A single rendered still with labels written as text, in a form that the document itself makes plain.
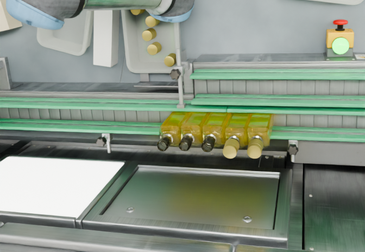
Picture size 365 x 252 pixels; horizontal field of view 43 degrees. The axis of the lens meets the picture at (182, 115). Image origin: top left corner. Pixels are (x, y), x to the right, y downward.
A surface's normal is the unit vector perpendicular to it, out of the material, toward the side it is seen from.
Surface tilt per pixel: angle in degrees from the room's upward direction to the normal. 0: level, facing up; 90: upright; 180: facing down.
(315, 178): 90
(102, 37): 0
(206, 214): 90
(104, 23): 0
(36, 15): 30
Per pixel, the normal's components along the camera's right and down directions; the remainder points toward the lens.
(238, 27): -0.25, 0.33
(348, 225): -0.05, -0.95
